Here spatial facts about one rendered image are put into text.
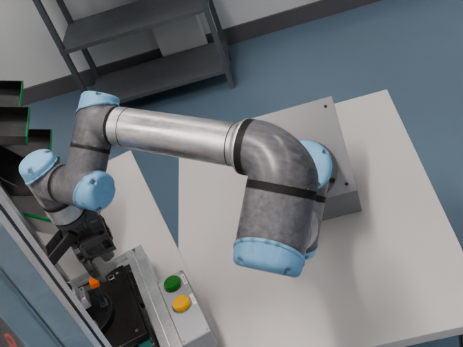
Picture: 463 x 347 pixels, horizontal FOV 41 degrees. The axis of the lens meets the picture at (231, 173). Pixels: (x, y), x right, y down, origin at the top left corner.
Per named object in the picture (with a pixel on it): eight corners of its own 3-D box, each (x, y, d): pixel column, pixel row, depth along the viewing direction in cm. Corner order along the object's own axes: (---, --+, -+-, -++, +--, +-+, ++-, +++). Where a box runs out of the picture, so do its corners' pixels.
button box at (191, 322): (189, 284, 156) (181, 268, 153) (219, 345, 140) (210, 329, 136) (165, 297, 156) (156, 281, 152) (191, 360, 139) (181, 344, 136)
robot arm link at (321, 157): (336, 148, 150) (337, 142, 136) (325, 203, 150) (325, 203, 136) (286, 139, 152) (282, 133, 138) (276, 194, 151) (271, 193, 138)
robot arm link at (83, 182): (96, 151, 112) (54, 143, 118) (83, 212, 112) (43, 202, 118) (125, 157, 119) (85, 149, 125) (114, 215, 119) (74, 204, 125)
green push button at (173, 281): (179, 277, 152) (176, 272, 151) (184, 288, 149) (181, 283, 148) (164, 285, 151) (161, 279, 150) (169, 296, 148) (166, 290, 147)
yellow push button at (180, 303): (188, 297, 146) (185, 291, 145) (193, 308, 143) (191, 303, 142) (172, 304, 146) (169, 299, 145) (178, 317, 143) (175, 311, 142)
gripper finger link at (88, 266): (101, 279, 137) (84, 253, 131) (94, 283, 137) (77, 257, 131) (97, 266, 140) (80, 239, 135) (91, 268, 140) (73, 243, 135)
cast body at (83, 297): (88, 293, 146) (75, 275, 142) (91, 306, 143) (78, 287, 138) (55, 310, 145) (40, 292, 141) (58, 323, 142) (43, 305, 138)
